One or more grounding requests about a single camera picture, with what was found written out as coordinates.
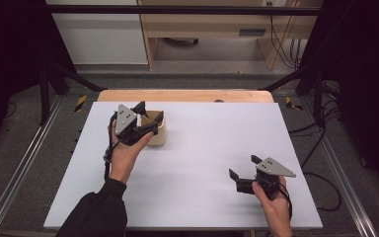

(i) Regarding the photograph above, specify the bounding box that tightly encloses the left hand-held gripper cable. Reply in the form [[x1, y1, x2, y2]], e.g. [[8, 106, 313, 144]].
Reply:
[[103, 112, 118, 182]]

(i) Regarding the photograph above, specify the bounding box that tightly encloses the gray drawer handle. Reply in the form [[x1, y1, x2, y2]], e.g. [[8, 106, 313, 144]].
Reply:
[[238, 29, 267, 37]]

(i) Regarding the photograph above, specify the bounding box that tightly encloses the white wall socket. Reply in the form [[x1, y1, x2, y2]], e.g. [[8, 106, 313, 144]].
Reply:
[[264, 0, 289, 8]]

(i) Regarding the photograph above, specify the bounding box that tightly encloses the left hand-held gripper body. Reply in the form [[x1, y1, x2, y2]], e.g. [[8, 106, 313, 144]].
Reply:
[[111, 104, 161, 147]]

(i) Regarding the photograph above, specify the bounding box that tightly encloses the aluminium floor rail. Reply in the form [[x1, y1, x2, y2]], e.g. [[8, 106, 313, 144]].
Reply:
[[299, 98, 379, 237], [0, 95, 64, 237]]

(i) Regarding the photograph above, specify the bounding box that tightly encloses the cream square ceramic cup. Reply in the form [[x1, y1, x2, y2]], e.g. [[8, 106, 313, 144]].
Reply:
[[139, 110, 169, 147]]

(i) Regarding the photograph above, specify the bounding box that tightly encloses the black floor cable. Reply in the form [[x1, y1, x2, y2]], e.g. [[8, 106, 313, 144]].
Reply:
[[288, 80, 343, 212]]

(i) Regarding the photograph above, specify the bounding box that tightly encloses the wooden desk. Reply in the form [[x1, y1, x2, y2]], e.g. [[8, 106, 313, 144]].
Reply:
[[137, 0, 324, 71]]

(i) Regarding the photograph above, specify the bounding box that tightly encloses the white cabinet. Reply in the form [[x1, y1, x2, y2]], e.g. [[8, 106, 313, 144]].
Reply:
[[44, 0, 149, 66]]

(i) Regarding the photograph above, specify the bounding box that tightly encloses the black horizontal frame bar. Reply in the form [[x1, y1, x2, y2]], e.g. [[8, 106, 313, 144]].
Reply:
[[45, 4, 324, 16]]

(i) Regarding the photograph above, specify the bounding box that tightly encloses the black curtain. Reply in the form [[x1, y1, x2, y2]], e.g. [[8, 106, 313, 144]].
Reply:
[[300, 0, 379, 194], [0, 0, 77, 159]]

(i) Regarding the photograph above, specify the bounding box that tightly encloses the black metal stand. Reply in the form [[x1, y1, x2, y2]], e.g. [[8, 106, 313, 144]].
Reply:
[[38, 62, 109, 126], [260, 63, 328, 128]]

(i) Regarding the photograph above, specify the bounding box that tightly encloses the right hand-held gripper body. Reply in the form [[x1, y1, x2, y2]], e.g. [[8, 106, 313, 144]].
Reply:
[[236, 157, 297, 200]]

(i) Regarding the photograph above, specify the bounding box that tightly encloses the right hand-held gripper cable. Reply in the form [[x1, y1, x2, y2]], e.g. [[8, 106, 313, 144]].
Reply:
[[277, 182, 294, 220]]

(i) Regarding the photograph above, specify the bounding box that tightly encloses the person's right hand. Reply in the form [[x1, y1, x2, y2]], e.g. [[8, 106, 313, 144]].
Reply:
[[252, 176, 294, 228]]

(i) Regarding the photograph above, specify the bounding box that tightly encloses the black socket cable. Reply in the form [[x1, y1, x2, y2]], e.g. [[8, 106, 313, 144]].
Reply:
[[268, 2, 303, 70]]

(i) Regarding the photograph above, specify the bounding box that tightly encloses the hand-held gripper cable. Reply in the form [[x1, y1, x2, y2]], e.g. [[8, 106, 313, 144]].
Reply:
[[103, 112, 118, 182], [277, 182, 294, 220]]

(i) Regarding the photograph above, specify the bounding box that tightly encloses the person's left hand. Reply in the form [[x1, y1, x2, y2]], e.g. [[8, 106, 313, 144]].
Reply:
[[108, 119, 155, 185]]

